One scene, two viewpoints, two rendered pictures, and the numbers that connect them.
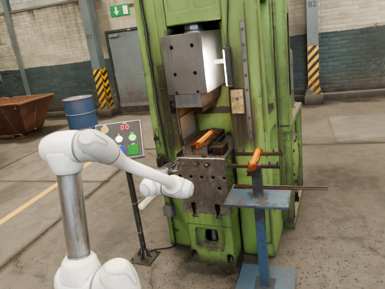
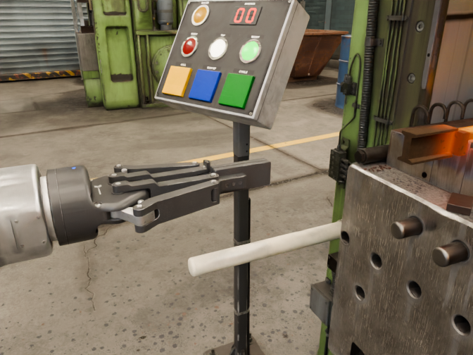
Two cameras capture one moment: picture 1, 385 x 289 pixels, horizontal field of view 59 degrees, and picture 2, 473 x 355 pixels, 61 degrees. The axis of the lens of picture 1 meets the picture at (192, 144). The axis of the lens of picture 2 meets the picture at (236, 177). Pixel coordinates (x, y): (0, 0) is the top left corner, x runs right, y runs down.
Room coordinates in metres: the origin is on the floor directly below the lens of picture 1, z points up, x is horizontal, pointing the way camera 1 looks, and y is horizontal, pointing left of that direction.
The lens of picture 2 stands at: (1.72, -0.17, 1.17)
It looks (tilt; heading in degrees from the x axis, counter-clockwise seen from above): 23 degrees down; 41
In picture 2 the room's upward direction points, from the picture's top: straight up
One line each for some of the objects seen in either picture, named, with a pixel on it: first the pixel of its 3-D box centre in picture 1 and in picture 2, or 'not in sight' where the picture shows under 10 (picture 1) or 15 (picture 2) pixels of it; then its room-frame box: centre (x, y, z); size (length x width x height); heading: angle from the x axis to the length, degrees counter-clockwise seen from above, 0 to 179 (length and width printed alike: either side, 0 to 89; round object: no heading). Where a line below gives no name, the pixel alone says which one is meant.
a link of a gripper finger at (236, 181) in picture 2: not in sight; (227, 186); (2.01, 0.10, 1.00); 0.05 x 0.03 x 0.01; 155
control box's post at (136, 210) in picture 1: (134, 200); (241, 234); (2.53, 0.53, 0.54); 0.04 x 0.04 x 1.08; 65
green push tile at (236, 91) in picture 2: (133, 149); (236, 91); (2.40, 0.43, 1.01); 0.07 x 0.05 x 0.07; 90
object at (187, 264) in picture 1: (206, 263); not in sight; (2.33, 0.01, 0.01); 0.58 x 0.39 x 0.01; 65
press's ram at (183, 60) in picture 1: (200, 61); not in sight; (2.54, -0.14, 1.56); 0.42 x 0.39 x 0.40; 155
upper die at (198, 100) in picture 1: (199, 94); not in sight; (2.56, -0.10, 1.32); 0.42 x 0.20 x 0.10; 155
